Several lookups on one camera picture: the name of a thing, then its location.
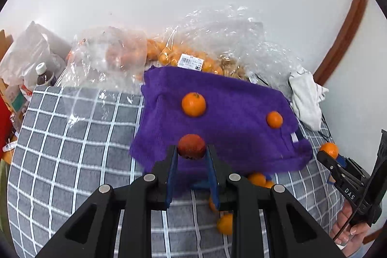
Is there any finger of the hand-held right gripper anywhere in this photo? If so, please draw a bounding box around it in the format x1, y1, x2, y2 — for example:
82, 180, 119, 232
338, 156, 371, 183
316, 151, 371, 210

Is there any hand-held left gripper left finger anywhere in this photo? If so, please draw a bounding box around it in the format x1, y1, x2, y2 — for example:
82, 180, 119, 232
36, 145, 179, 258

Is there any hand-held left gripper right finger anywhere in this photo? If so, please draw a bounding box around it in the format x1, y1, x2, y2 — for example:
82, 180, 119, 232
204, 145, 347, 258

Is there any small dark red fruit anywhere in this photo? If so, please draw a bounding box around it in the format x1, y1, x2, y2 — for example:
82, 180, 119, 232
177, 134, 207, 161

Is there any orange tangerine with stem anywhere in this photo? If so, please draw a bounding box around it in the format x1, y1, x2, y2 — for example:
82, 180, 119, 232
181, 92, 207, 118

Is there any person's right hand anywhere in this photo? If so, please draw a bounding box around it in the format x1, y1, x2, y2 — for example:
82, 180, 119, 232
329, 202, 371, 249

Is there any white crumpled cloth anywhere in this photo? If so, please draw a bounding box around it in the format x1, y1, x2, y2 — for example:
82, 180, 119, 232
288, 65, 329, 132

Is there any purple towel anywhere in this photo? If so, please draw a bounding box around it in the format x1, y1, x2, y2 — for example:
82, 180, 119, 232
129, 65, 314, 201

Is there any grey checked cloth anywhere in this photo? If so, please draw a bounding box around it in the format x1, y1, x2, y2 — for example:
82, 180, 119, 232
6, 84, 347, 258

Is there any bag of brown nuts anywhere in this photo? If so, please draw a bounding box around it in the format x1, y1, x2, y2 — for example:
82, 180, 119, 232
218, 54, 247, 80

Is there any large clear labelled plastic bag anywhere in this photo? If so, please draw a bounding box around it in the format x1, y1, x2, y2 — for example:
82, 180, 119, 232
147, 6, 306, 89

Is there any dark bottle with white cap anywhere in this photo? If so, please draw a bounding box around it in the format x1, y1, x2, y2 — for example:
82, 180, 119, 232
36, 62, 56, 87

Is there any red paper bag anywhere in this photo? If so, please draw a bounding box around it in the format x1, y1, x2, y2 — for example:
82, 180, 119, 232
0, 96, 14, 153

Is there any cardboard carton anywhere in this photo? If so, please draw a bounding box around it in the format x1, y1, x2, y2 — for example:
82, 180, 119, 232
0, 77, 31, 113

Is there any white plastic bag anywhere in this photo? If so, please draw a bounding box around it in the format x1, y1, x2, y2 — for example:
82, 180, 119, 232
0, 21, 71, 95

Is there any braided gripper cable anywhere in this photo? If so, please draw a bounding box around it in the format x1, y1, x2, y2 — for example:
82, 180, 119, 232
333, 161, 378, 242

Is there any brown wooden door frame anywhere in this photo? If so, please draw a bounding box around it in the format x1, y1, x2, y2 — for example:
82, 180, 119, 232
313, 0, 369, 86

